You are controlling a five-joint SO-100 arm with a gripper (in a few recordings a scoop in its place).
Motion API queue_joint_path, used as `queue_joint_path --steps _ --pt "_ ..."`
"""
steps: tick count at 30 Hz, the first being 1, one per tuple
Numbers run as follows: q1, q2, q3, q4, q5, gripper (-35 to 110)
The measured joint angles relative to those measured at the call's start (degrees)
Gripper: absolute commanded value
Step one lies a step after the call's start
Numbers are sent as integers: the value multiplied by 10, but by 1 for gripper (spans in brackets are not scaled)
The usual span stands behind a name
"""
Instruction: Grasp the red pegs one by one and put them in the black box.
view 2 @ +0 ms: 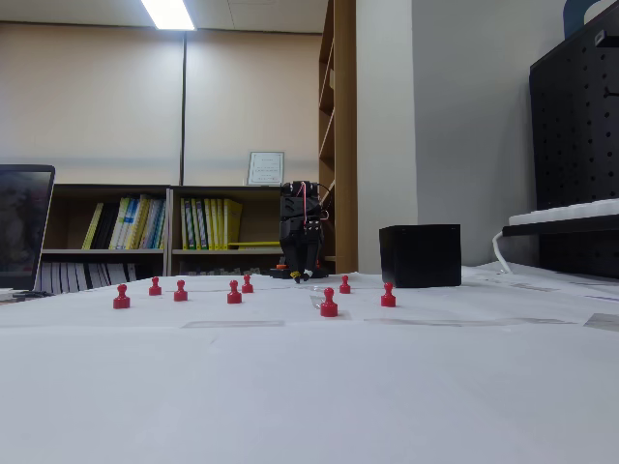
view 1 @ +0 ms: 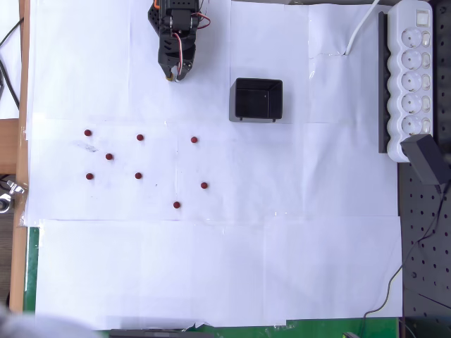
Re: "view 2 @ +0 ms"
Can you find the red beads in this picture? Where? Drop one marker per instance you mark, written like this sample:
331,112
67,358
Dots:
344,289

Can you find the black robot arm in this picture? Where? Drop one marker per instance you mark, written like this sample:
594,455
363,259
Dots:
300,200

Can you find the black square bin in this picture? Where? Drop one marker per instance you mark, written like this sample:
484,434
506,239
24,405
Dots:
421,256

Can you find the flat yellow folder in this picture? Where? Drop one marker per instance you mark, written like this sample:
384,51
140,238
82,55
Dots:
254,243

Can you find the yellow binder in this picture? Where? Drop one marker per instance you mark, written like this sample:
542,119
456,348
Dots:
220,224
209,224
233,222

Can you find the framed white certificate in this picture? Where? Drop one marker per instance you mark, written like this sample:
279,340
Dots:
265,168

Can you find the clear tape strip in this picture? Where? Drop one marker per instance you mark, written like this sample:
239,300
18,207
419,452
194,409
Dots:
464,322
232,324
602,321

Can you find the tall wooden bookshelf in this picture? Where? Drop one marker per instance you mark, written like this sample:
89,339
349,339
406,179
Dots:
344,145

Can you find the green white binder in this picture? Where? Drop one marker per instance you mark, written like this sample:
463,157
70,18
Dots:
186,224
198,224

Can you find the low wooden bookshelf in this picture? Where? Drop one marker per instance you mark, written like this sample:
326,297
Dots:
111,188
193,191

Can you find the taped white paper cover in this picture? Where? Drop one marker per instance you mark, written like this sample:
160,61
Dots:
290,386

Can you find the light blue book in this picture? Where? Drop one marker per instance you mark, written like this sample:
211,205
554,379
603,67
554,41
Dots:
155,227

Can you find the white blue book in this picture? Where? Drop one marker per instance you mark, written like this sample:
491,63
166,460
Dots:
121,224

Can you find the thin yellow book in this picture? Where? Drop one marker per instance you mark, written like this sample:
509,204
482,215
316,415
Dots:
93,226

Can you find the ceiling light panel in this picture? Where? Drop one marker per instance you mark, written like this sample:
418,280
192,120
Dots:
168,14

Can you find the white power strip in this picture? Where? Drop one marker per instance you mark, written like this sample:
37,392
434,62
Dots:
570,210

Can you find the laptop screen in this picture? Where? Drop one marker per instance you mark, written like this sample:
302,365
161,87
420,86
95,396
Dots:
21,227

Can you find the black perforated board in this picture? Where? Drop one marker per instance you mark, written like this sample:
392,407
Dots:
570,145

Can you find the dark blue rounded object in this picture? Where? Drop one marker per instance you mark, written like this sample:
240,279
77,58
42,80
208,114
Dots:
573,14

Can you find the dark wall conduit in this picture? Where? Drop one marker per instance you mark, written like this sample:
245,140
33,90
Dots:
183,106

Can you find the black shelf rail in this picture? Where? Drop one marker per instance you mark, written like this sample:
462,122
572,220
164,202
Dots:
556,229

